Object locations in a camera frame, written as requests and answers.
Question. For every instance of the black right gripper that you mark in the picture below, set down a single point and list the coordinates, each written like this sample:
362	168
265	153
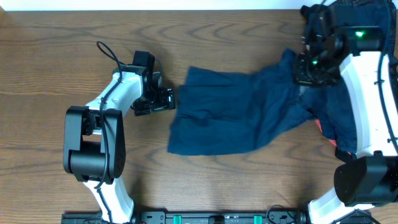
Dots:
301	76

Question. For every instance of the black garment with labels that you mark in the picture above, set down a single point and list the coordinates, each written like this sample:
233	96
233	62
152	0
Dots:
352	27

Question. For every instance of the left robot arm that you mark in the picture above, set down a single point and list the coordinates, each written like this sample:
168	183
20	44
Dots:
94	142

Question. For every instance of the orange red garment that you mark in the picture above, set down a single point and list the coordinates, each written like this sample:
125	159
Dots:
326	128

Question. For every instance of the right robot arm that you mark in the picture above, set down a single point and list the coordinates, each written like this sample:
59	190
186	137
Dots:
360	184

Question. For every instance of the navy garment on pile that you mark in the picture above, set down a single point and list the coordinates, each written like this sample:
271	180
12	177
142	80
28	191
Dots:
342	118

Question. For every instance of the navy blue shorts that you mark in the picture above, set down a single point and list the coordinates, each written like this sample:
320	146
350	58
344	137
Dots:
222	113

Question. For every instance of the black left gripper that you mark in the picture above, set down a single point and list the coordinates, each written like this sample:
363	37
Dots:
166	102

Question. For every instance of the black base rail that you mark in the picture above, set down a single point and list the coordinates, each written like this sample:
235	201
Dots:
275	215

